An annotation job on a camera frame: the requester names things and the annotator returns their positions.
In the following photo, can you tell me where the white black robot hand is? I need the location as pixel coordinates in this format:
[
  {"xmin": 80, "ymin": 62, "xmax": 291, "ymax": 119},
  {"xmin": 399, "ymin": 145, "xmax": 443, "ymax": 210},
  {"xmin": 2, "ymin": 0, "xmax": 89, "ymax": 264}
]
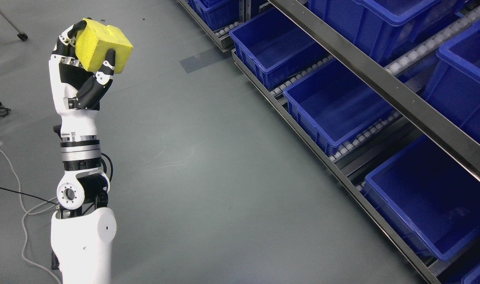
[{"xmin": 48, "ymin": 20, "xmax": 116, "ymax": 142}]

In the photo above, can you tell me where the blue bin lower near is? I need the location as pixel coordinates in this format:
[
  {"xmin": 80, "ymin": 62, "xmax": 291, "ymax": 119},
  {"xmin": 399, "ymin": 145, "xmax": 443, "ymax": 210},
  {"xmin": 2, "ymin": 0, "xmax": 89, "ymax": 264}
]
[{"xmin": 361, "ymin": 137, "xmax": 480, "ymax": 261}]

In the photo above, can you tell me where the yellow foam block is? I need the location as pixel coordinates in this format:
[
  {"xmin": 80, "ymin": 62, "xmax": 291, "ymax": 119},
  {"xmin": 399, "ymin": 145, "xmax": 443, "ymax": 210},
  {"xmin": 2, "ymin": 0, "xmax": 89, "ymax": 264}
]
[{"xmin": 75, "ymin": 18, "xmax": 134, "ymax": 74}]

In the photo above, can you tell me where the large blue plastic bin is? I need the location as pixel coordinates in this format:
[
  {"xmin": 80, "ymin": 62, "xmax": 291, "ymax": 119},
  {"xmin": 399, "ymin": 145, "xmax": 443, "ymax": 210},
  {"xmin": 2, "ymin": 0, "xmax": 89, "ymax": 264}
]
[{"xmin": 283, "ymin": 59, "xmax": 395, "ymax": 157}]

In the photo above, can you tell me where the white robot forearm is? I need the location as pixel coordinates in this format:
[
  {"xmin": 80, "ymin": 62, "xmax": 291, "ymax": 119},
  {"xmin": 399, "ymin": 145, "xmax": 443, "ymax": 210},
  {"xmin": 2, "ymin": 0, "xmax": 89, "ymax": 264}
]
[{"xmin": 50, "ymin": 122, "xmax": 117, "ymax": 284}]

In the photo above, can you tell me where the blue bin behind table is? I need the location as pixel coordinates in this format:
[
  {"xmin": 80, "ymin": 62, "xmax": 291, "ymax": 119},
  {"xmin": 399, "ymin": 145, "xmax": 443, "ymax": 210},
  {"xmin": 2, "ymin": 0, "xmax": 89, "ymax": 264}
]
[{"xmin": 229, "ymin": 8, "xmax": 328, "ymax": 90}]

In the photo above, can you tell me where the metal stand leg caster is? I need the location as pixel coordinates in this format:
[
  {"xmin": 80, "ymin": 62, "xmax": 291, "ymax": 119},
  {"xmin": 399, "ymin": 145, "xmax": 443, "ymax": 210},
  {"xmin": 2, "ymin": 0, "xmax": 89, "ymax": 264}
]
[{"xmin": 0, "ymin": 8, "xmax": 28, "ymax": 42}]

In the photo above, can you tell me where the blue bin far lower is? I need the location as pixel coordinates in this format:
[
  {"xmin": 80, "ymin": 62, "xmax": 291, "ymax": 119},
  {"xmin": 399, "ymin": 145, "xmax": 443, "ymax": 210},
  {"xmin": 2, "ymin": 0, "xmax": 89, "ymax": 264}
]
[{"xmin": 188, "ymin": 0, "xmax": 239, "ymax": 30}]

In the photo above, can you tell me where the blue bin upper shelf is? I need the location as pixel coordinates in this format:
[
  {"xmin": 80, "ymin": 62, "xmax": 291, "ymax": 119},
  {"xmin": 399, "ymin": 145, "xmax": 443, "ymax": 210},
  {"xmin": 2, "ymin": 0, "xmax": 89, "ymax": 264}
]
[{"xmin": 308, "ymin": 0, "xmax": 466, "ymax": 64}]

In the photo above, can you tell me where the white cable on floor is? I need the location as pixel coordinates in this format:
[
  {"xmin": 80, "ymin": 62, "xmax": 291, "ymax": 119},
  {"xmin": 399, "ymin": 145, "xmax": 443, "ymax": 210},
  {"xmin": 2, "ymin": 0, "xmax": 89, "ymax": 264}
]
[{"xmin": 0, "ymin": 147, "xmax": 63, "ymax": 274}]

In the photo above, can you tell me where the black cable on floor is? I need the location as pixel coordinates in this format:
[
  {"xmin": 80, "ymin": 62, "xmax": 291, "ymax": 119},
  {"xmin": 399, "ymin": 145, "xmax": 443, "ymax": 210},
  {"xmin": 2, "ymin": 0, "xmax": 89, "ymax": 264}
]
[{"xmin": 0, "ymin": 183, "xmax": 59, "ymax": 206}]

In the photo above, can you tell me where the blue bin right edge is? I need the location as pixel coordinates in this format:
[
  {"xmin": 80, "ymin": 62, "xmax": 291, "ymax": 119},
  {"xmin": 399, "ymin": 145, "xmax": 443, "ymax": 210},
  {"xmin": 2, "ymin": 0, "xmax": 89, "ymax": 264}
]
[{"xmin": 422, "ymin": 20, "xmax": 480, "ymax": 144}]

